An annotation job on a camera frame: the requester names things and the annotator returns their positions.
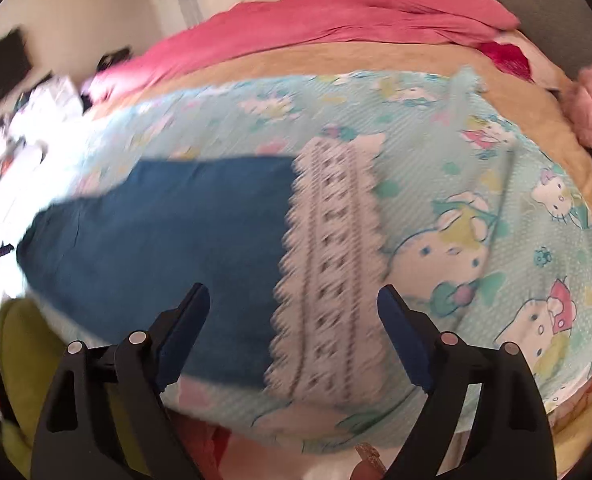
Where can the black flat television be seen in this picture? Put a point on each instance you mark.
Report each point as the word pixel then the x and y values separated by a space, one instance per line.
pixel 0 62

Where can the beige bed cover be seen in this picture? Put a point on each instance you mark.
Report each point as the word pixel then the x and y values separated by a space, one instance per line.
pixel 326 59

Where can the person's right hand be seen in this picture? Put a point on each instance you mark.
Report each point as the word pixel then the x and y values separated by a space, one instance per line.
pixel 368 462

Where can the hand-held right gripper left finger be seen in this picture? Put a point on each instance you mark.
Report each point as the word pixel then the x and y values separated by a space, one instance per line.
pixel 185 330

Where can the cartoon cat printed sheet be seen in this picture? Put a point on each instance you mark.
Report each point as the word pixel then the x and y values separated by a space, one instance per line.
pixel 476 200

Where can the white drawer cabinet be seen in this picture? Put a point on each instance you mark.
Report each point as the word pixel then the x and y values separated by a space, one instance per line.
pixel 50 97

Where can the grey pillow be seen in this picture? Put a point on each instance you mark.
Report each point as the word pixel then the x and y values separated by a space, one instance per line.
pixel 541 5

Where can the black bag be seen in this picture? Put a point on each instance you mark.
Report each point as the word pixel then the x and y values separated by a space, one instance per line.
pixel 114 58

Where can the red patterned cloth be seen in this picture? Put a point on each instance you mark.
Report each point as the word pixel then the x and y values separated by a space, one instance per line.
pixel 508 60

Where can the pink fleece duvet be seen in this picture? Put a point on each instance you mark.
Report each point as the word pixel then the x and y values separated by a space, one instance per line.
pixel 326 15

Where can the blue denim garment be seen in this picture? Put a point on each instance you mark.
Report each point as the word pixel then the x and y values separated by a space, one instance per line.
pixel 150 240

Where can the yellow-green cloth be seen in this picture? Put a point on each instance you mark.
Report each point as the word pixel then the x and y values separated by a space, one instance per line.
pixel 23 360

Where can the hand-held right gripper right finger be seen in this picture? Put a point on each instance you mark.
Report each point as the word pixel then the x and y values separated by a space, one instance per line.
pixel 402 336

